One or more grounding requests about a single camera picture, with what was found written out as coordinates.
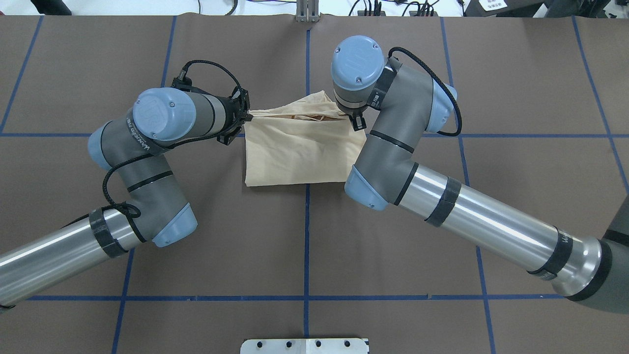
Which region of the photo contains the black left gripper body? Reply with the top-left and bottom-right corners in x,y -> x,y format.
217,97 -> 246,135

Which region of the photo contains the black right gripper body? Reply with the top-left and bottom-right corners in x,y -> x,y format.
344,109 -> 365,123

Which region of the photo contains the beige long-sleeve printed shirt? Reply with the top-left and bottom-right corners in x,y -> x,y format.
243,90 -> 367,187

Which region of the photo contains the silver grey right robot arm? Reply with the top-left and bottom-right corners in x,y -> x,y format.
331,35 -> 629,314

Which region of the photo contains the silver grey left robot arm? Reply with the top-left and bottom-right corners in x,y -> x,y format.
0,87 -> 250,312

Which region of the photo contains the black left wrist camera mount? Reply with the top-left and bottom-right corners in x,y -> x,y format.
170,73 -> 209,95

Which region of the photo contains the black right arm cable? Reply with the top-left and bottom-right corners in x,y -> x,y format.
387,47 -> 463,137

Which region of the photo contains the aluminium frame post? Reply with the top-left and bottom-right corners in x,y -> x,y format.
296,0 -> 320,23

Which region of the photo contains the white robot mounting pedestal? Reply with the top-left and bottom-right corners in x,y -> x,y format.
240,338 -> 370,354

